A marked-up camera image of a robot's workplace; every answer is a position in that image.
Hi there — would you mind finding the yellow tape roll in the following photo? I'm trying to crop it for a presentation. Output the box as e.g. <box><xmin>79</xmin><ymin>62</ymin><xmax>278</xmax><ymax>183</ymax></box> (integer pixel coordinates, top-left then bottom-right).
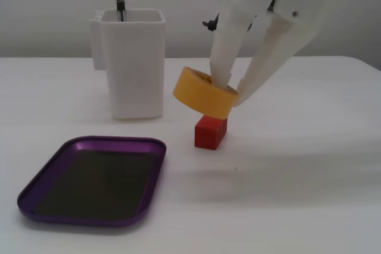
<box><xmin>172</xmin><ymin>66</ymin><xmax>239</xmax><ymax>118</ymax></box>

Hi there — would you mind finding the red rectangular block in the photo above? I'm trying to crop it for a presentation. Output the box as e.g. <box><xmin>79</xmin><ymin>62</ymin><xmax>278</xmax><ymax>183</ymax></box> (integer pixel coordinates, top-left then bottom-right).
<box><xmin>194</xmin><ymin>114</ymin><xmax>229</xmax><ymax>150</ymax></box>

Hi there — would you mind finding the white plastic container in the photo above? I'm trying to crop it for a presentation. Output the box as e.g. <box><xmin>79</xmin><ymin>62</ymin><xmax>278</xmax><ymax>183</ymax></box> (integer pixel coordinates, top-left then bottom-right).
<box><xmin>89</xmin><ymin>8</ymin><xmax>166</xmax><ymax>121</ymax></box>

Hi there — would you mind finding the purple metal tray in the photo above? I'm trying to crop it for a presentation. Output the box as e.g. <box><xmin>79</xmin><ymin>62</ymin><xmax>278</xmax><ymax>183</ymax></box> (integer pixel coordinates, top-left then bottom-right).
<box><xmin>17</xmin><ymin>136</ymin><xmax>167</xmax><ymax>227</ymax></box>

